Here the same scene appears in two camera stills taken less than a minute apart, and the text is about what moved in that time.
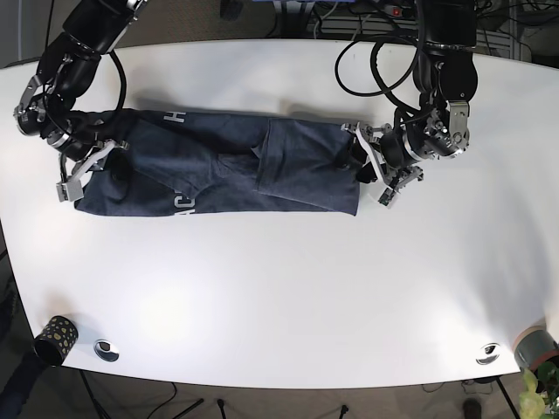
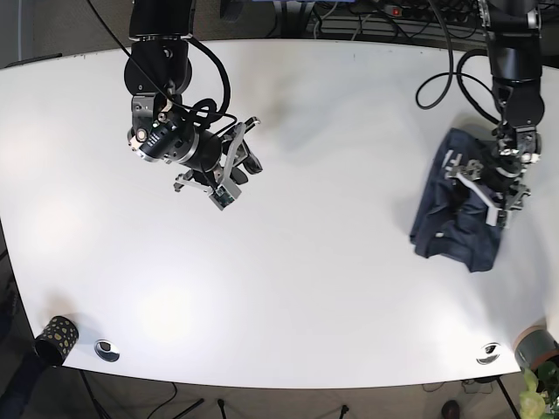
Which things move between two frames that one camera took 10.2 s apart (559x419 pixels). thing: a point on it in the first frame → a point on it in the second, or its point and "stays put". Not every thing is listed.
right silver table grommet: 488,353 stays put
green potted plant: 541,400 stays put
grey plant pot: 535,346 stays put
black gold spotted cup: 56,340 stays put
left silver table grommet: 106,351 stays put
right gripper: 438,131 → 501,176
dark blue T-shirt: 198,161 → 449,223
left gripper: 76,154 → 216,163
